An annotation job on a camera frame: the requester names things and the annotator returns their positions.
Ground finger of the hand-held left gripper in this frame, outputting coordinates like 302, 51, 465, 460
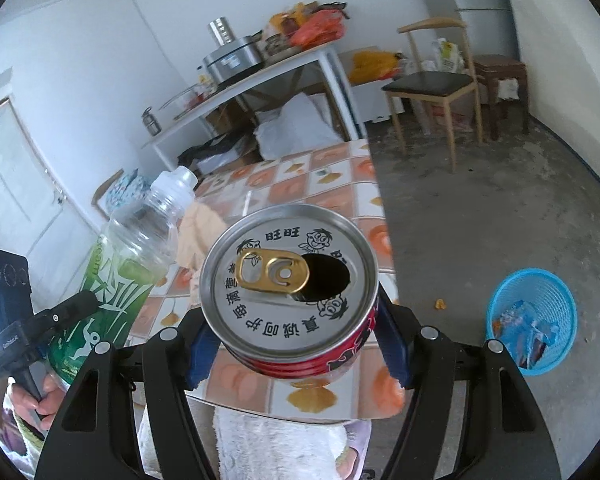
29, 290, 99, 347

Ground red drink can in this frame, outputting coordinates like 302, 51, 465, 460
200, 205, 380, 380

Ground wooden chair with cushion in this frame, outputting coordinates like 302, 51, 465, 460
91, 169, 148, 221

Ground brown wooden stool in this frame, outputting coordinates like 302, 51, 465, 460
472, 54, 530, 142

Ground steel canister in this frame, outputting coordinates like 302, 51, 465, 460
209, 17, 237, 46

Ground white plastic sacks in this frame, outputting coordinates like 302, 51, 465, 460
252, 94, 346, 161

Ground person's left hand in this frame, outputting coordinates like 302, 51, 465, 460
6, 374, 68, 420

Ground blue plastic wastebasket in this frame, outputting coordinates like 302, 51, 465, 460
486, 268, 578, 375

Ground white side table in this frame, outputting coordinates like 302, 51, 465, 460
141, 40, 367, 173

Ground grey refrigerator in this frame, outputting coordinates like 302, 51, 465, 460
437, 0, 523, 61

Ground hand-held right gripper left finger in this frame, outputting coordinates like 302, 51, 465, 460
34, 307, 222, 480

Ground teal patterned cushion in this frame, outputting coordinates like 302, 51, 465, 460
105, 172, 148, 208

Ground steel cooking pot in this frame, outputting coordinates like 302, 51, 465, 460
197, 35, 266, 83

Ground dark cloth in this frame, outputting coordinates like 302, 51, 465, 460
177, 135, 251, 166

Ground white and green packet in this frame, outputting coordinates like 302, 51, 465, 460
432, 39, 464, 72

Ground lilac slipper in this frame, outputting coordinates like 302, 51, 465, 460
337, 417, 372, 480

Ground red plastic bag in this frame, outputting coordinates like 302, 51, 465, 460
290, 10, 346, 47

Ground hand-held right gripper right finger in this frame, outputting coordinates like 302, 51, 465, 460
375, 282, 563, 480

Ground white fleece clothing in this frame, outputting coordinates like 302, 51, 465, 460
137, 402, 348, 480

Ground green label plastic bottle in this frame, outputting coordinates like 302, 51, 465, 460
45, 166, 200, 386

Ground blue plastic bag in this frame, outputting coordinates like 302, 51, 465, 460
495, 300, 561, 368

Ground white door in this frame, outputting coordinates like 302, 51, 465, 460
0, 97, 100, 281

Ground wooden chair with dark seat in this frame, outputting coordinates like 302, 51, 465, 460
382, 16, 485, 156

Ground yellow plastic bag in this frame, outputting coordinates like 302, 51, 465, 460
350, 50, 401, 83

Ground brown paper bag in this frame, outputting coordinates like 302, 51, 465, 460
175, 200, 228, 281

